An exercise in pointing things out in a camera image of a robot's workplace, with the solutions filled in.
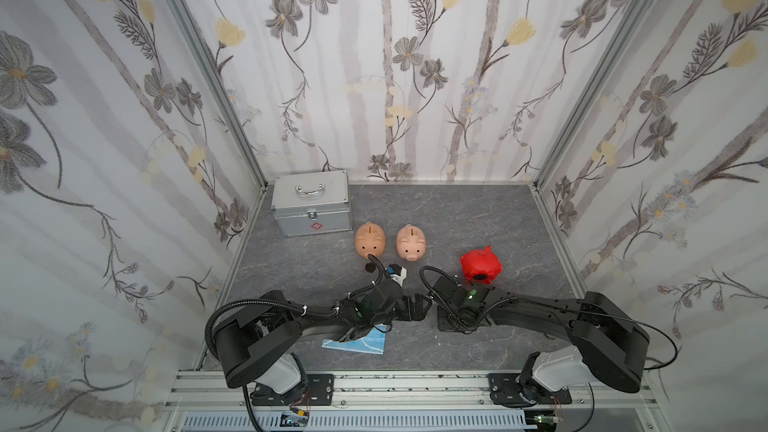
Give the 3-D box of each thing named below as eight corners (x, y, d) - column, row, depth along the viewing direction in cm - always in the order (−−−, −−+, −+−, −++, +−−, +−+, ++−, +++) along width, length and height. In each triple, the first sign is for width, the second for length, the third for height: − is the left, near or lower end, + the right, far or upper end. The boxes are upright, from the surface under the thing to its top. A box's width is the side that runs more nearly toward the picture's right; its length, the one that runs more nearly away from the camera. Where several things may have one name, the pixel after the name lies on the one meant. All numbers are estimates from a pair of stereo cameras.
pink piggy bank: (396, 265, 99) (397, 251, 92) (396, 238, 106) (396, 223, 99) (424, 265, 99) (426, 251, 92) (421, 238, 106) (424, 223, 99)
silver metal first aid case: (283, 241, 106) (269, 211, 93) (287, 207, 116) (274, 176, 103) (352, 233, 108) (347, 203, 95) (349, 201, 118) (345, 169, 105)
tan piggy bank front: (355, 258, 100) (353, 243, 93) (361, 237, 106) (359, 221, 98) (381, 262, 99) (381, 247, 92) (386, 241, 105) (386, 224, 97)
